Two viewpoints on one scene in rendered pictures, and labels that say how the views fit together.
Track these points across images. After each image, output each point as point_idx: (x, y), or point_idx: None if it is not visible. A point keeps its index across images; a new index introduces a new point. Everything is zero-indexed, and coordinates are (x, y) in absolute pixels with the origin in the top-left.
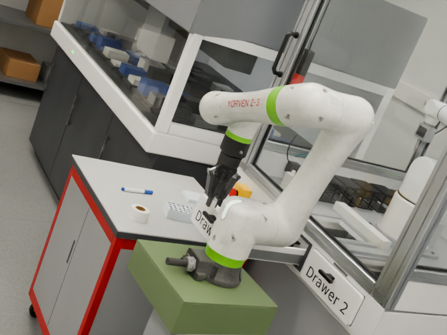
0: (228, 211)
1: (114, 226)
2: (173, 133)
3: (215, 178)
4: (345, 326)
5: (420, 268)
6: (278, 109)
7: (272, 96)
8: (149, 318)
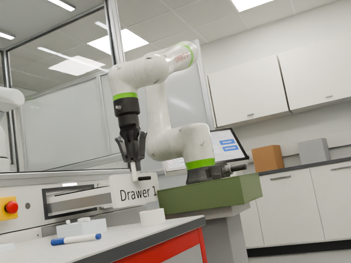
0: (209, 128)
1: (199, 217)
2: None
3: (134, 142)
4: (135, 205)
5: None
6: (194, 57)
7: (189, 50)
8: (230, 240)
